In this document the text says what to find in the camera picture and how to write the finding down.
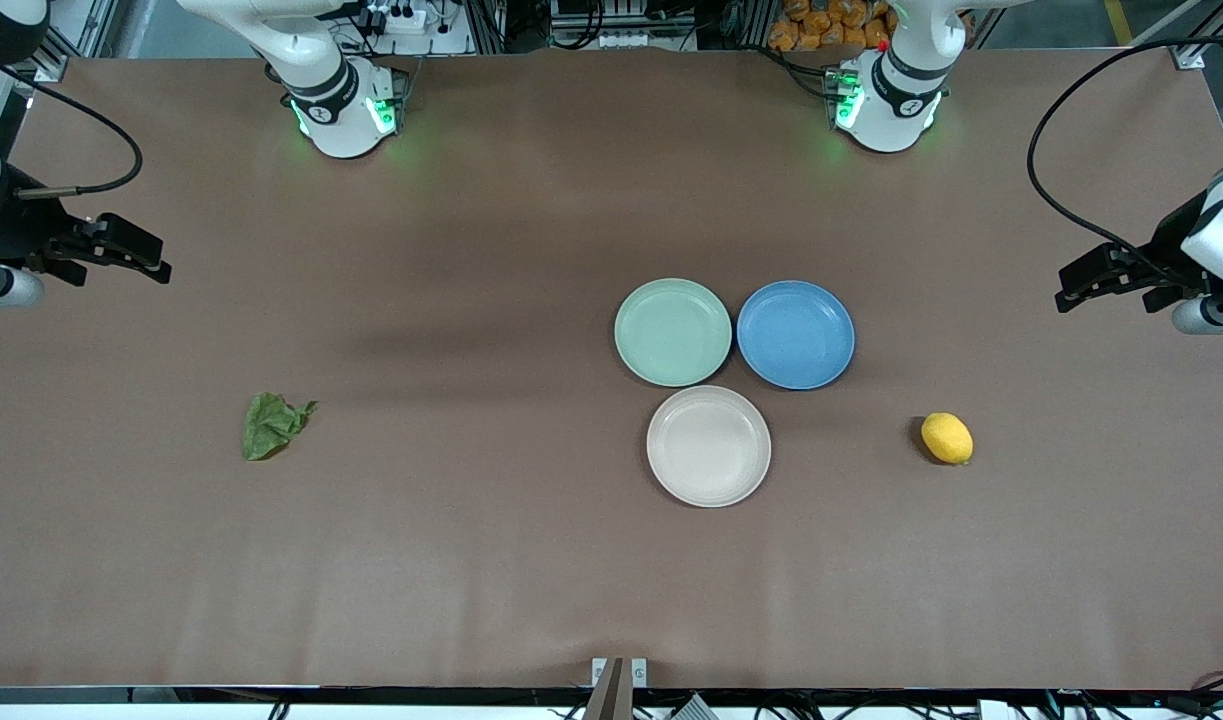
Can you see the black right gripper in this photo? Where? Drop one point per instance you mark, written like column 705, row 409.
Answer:
column 13, row 228

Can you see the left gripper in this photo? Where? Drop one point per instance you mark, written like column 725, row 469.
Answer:
column 1167, row 243

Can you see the green lettuce leaf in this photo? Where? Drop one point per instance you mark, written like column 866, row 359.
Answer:
column 266, row 425

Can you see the yellow lemon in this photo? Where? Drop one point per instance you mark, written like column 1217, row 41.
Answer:
column 947, row 438

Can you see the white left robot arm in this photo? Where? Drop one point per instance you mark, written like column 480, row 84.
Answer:
column 896, row 110

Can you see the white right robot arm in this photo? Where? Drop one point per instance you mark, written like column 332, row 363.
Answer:
column 336, row 110

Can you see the blue plate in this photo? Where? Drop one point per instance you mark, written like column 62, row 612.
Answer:
column 796, row 335

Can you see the white power strip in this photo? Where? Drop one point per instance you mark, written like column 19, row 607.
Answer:
column 401, row 18
column 631, row 40

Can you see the bag of orange items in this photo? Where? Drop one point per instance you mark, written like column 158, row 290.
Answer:
column 821, row 25

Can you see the beige plate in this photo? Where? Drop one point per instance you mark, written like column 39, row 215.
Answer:
column 709, row 446

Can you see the light green plate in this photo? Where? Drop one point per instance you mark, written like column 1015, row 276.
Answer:
column 673, row 333

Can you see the aluminium frame corner bracket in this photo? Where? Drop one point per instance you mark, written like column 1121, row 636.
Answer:
column 1189, row 58
column 51, row 68

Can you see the metal table edge bracket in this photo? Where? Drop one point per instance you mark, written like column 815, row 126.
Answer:
column 599, row 672

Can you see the brown post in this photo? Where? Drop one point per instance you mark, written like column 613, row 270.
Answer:
column 611, row 700

